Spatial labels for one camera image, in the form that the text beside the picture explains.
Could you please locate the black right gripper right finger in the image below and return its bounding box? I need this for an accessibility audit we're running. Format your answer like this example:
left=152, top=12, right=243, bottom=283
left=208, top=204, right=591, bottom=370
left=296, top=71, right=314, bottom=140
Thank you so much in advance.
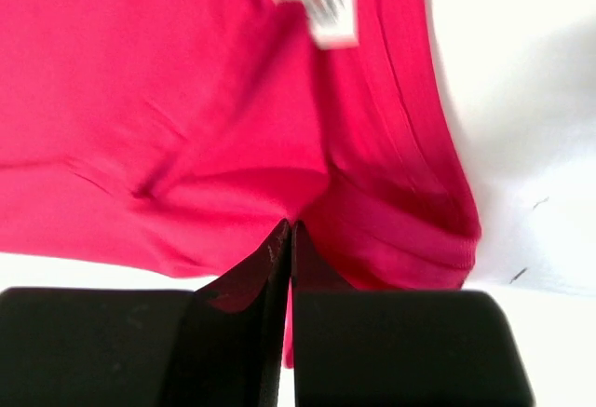
left=291, top=224, right=535, bottom=407

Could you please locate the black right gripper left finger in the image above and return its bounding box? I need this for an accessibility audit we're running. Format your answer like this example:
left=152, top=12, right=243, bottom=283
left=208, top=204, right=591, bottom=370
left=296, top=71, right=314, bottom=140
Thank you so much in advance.
left=1, top=221, right=291, bottom=406

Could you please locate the pink-red t-shirt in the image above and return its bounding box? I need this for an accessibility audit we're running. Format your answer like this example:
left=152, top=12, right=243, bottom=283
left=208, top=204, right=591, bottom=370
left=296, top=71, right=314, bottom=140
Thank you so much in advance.
left=0, top=0, right=482, bottom=371

